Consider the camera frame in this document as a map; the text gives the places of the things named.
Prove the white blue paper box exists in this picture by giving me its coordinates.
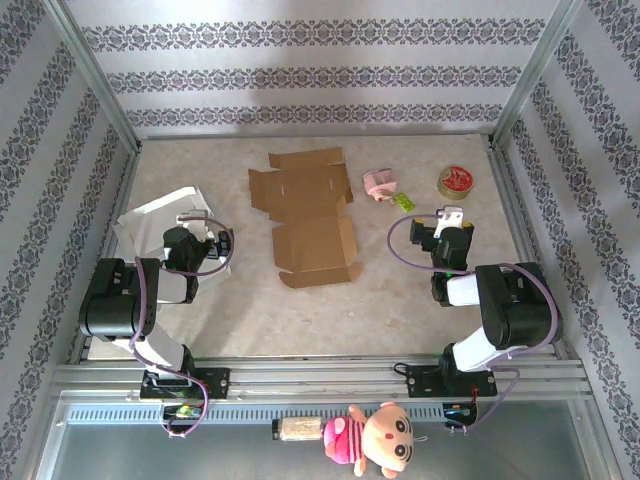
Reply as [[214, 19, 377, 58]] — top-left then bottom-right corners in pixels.
[[112, 185, 235, 294]]

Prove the brown cardboard box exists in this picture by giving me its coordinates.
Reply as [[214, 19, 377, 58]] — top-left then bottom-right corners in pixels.
[[248, 146, 364, 290]]

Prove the red gold round tin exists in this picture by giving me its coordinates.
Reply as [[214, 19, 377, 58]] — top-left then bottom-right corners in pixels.
[[436, 165, 475, 201]]

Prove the pink toy figure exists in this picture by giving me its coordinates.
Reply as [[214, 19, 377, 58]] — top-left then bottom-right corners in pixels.
[[362, 168, 399, 202]]

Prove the beige black small device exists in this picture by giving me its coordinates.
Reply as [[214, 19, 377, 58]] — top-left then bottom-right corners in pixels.
[[271, 417, 327, 443]]

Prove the grey metal tray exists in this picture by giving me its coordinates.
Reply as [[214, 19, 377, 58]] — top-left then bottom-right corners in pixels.
[[29, 399, 616, 480]]

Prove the pink plush doll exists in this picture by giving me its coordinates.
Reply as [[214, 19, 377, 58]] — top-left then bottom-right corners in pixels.
[[323, 402, 429, 479]]

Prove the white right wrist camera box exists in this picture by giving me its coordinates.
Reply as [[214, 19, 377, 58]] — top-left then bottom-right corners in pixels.
[[433, 204, 465, 239]]

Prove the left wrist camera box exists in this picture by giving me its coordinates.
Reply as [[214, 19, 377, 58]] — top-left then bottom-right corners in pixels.
[[175, 212, 214, 241]]

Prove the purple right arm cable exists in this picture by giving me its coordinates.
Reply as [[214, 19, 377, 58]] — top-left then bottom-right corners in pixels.
[[388, 213, 564, 435]]

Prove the aluminium table side rail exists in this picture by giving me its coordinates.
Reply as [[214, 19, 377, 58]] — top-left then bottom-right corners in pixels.
[[487, 139, 570, 359], [68, 143, 142, 364]]

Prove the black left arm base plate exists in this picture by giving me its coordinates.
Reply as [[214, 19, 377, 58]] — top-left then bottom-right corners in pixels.
[[139, 367, 232, 401]]

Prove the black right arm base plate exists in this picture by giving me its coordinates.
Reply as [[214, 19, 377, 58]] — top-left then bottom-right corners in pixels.
[[394, 364, 499, 400]]

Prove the aluminium mounting rail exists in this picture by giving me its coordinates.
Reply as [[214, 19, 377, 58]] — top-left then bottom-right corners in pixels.
[[48, 355, 594, 401]]

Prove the aluminium frame post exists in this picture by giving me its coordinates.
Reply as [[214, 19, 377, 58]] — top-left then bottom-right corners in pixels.
[[489, 0, 586, 149], [42, 0, 144, 151]]

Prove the grey slotted cable duct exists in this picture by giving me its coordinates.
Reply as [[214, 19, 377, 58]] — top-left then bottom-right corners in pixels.
[[63, 402, 481, 426]]

